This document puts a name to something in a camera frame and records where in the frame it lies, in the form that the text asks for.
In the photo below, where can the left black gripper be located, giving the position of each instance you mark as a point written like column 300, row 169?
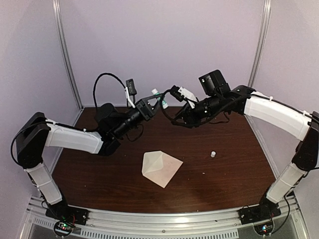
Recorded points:
column 145, row 109

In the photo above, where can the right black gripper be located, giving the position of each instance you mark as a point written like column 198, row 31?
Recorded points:
column 190, row 118

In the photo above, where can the green white glue stick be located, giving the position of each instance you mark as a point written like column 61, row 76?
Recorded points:
column 155, row 92

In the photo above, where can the white glue stick cap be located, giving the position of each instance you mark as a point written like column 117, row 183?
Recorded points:
column 213, row 154

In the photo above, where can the beige envelope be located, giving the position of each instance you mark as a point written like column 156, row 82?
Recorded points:
column 160, row 167

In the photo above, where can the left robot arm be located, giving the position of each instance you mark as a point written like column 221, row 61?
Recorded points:
column 39, row 132

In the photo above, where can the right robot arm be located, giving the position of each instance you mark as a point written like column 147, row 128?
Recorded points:
column 239, row 159

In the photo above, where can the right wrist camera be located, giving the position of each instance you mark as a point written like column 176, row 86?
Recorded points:
column 182, row 94

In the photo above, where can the right aluminium frame post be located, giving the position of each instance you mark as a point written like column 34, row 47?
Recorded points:
column 265, row 22

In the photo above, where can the aluminium frame post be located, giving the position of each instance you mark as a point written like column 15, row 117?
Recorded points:
column 265, row 22
column 65, row 53

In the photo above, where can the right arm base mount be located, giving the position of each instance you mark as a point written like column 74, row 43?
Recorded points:
column 265, row 210

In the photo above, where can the aluminium front rail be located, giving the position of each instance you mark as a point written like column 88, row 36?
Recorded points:
column 220, row 224

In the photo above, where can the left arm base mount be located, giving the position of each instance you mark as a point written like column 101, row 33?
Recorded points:
column 63, row 212

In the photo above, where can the left aluminium frame post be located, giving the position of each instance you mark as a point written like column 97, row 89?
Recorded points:
column 65, row 53

